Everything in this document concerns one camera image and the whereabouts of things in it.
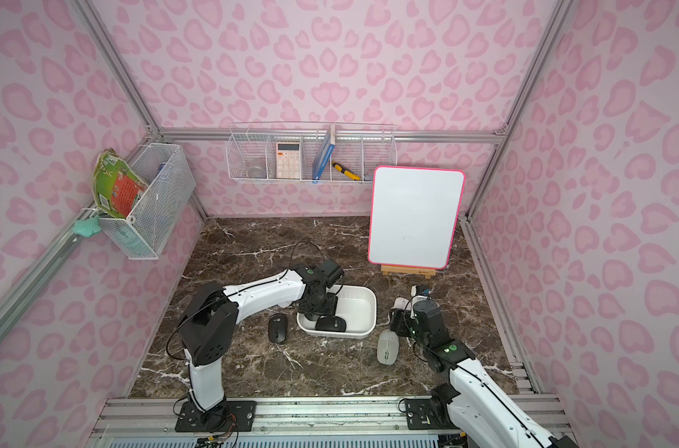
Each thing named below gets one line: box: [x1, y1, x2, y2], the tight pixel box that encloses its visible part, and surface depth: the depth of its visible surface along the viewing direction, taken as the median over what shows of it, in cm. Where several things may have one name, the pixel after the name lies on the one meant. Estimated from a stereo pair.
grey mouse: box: [376, 328, 401, 366], surface depth 84 cm
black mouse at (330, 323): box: [315, 315, 347, 333], surface depth 88 cm
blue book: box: [311, 124, 336, 183], surface depth 90 cm
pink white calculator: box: [276, 141, 302, 180], surface depth 97 cm
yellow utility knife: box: [331, 160, 361, 182], surface depth 100 cm
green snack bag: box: [92, 147, 149, 219], surface depth 74 cm
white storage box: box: [296, 284, 378, 339], surface depth 91 cm
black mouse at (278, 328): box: [267, 312, 289, 344], surface depth 90 cm
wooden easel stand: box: [380, 265, 437, 280], surface depth 100 cm
